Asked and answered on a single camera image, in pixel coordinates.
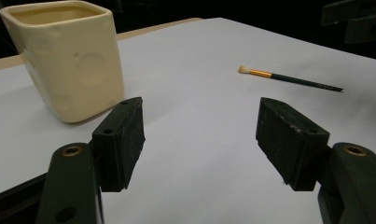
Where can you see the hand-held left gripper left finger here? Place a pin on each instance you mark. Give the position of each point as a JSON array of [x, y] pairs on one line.
[[120, 143]]

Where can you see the cream square ceramic cup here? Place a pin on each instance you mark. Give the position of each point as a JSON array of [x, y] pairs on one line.
[[67, 62]]

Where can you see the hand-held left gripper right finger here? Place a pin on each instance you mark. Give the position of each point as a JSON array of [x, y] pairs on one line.
[[289, 143]]

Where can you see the white table sheet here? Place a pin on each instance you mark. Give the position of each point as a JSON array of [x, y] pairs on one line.
[[201, 93]]

